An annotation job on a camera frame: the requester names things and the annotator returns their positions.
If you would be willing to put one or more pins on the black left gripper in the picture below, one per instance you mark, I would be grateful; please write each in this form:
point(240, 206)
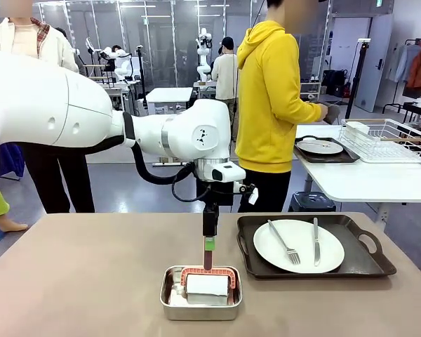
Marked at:
point(220, 194)

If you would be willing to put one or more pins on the salmon lint roller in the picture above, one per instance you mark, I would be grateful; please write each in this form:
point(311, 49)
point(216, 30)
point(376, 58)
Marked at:
point(207, 284)

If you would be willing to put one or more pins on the white round plate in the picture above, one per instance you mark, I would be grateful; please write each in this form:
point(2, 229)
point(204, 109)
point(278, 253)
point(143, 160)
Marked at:
point(301, 238)
point(319, 148)

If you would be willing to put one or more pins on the grey cloth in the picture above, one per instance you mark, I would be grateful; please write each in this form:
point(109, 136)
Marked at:
point(334, 114)

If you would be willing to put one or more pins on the person's right forearm yellow sleeve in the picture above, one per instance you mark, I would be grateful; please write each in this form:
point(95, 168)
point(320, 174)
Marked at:
point(308, 110)

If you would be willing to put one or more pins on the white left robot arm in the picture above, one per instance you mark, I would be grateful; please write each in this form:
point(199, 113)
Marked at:
point(38, 105)

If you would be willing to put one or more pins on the person's right hand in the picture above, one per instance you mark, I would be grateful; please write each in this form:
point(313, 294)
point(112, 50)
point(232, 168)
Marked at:
point(322, 109)

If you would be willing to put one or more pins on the small white left wrist module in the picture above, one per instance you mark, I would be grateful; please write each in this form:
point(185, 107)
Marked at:
point(253, 196)

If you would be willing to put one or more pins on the stainless steel tray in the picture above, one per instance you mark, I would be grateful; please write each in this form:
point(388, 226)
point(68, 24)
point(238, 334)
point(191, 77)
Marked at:
point(196, 312)

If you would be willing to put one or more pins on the silver fork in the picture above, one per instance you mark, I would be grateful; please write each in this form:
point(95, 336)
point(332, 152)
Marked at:
point(284, 244)

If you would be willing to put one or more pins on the silver table knife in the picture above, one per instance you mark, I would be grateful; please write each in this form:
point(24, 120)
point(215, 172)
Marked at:
point(316, 242)

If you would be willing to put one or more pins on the dark blue bin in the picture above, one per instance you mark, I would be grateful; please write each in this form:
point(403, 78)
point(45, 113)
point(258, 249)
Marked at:
point(312, 203)

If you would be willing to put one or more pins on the white background table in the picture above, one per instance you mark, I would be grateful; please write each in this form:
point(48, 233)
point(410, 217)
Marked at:
point(170, 94)

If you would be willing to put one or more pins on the person in yellow hoodie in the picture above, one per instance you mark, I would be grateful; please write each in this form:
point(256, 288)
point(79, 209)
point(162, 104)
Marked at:
point(266, 87)

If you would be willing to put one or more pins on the person in beige with cap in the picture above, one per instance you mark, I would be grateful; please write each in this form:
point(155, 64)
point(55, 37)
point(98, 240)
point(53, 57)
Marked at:
point(225, 77)

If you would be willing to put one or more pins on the white side table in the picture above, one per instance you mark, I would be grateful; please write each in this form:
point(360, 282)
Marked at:
point(372, 179)

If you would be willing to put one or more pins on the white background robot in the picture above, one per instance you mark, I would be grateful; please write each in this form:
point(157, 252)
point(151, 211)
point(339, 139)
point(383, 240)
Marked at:
point(121, 68)
point(203, 63)

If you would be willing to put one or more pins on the white cutlery holder box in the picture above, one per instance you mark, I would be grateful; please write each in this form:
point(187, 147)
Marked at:
point(358, 127)

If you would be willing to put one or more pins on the black bags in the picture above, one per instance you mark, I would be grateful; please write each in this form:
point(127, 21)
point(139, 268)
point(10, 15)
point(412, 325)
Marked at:
point(337, 82)

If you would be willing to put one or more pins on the blue cloth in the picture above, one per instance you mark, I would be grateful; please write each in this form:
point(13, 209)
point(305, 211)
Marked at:
point(10, 161)

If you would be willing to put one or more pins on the black tripod pole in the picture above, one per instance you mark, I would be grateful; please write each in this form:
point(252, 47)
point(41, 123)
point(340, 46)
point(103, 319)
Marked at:
point(358, 77)

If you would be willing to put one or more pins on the white door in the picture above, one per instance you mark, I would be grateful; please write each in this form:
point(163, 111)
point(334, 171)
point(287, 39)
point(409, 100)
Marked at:
point(373, 63)

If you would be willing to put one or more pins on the person in white jacket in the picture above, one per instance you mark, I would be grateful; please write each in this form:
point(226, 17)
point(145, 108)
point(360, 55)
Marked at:
point(52, 52)

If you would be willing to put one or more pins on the light blue shirt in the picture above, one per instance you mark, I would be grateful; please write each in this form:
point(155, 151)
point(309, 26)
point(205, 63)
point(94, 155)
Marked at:
point(403, 61)

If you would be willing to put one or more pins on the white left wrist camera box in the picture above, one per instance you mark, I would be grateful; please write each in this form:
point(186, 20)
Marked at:
point(228, 173)

